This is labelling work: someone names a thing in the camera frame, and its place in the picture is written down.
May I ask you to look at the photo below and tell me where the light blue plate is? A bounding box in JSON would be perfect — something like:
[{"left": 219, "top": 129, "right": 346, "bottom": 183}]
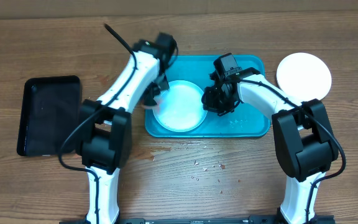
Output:
[{"left": 152, "top": 80, "right": 207, "bottom": 133}]

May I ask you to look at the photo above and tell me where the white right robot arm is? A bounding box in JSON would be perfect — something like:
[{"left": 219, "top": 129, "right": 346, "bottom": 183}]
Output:
[{"left": 201, "top": 68, "right": 339, "bottom": 223}]

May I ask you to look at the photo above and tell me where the white plate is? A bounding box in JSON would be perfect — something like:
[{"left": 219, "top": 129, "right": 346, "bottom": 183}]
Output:
[{"left": 276, "top": 52, "right": 332, "bottom": 101}]

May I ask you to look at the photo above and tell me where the teal plastic serving tray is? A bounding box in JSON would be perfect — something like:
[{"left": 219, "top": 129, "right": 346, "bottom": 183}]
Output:
[{"left": 145, "top": 55, "right": 270, "bottom": 138}]

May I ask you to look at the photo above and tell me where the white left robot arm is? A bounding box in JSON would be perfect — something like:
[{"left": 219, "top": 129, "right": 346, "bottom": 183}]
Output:
[{"left": 77, "top": 36, "right": 178, "bottom": 223}]

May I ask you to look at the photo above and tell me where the black rectangular water tray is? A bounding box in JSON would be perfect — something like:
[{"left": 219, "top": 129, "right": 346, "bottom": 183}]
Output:
[{"left": 17, "top": 75, "right": 82, "bottom": 156}]

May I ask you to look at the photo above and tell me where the green and pink sponge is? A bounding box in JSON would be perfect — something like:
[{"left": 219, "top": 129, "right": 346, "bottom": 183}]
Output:
[{"left": 141, "top": 96, "right": 163, "bottom": 110}]

